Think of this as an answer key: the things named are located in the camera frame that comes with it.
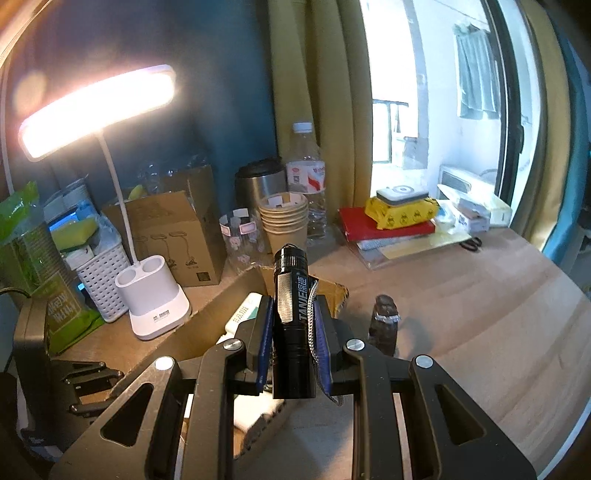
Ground white small jar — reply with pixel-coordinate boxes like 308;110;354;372
233;392;284;433

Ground cardboard box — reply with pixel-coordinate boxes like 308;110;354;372
115;264;351;462

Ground white pill bottle teal label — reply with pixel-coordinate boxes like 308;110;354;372
224;292;263;335

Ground black flashlight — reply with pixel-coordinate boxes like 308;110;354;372
273;244;315;400

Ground white desk lamp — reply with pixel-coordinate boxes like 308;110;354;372
18;64;190;341

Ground white woven plastic basket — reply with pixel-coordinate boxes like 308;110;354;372
75;241;130;323

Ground green snack bag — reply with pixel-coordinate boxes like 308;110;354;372
1;182;104;355

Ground patterned glass jar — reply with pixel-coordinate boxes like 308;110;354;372
218;208;270;273

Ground yellow green sponge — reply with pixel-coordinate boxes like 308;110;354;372
51;217;98;251

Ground brown lamp carton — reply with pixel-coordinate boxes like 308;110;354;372
125;165;226;287

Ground red book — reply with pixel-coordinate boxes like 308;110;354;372
339;207;436;242

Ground stack of paper cups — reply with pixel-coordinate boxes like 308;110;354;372
257;192;308;254

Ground yellow tissue pack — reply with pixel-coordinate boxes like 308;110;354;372
365;197;439;230

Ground black scissors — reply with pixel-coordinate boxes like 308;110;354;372
460;237;483;252

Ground white power bank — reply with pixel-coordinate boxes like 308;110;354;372
377;185;429;206

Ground stainless steel thermos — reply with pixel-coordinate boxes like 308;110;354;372
235;158;287;210

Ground clear water bottle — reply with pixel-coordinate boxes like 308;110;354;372
287;121;328;238

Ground hanging grey towel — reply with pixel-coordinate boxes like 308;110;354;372
454;24;500;120

